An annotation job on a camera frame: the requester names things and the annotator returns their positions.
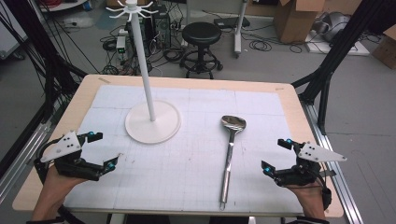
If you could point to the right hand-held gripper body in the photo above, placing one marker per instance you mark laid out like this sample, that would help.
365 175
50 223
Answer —
306 169

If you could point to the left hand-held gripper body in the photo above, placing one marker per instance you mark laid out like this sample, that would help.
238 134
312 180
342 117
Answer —
63 147

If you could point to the large steel spoon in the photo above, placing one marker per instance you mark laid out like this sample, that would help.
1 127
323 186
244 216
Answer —
230 155

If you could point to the white hook rack stand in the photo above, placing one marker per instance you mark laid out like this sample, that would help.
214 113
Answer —
141 46

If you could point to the person's right hand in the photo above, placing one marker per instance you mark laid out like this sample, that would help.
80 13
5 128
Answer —
306 194

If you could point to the person's left hand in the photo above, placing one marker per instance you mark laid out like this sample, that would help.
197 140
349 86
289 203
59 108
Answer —
60 183

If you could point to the white grid mat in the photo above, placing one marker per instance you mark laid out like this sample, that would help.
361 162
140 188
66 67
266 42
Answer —
180 161

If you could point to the small white power box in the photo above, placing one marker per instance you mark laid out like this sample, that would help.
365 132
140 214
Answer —
120 43

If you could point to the white flat board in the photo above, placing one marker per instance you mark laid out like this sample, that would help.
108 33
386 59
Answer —
358 49

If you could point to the large open cardboard box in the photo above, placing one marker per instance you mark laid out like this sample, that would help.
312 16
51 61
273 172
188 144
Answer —
292 21

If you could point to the white floor stand pole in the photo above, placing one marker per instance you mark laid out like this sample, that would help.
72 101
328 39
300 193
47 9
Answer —
239 31

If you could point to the grey round appliance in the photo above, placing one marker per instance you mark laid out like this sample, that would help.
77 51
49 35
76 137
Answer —
334 25

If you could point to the black computer tower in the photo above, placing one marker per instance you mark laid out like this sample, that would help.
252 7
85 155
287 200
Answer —
162 28

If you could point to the flat black device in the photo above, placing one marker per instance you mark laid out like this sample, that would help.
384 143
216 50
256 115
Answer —
232 21

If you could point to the small cardboard box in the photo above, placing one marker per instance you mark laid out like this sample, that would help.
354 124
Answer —
386 46

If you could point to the black round stool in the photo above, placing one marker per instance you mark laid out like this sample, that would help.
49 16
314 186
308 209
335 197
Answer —
201 32

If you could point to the grey metal bracket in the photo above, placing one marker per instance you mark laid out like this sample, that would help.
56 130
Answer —
332 173

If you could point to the aluminium rail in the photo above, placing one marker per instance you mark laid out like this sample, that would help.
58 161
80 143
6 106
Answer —
345 193
21 161

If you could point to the black metal frame stand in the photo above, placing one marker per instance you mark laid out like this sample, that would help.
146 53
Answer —
43 56
330 59

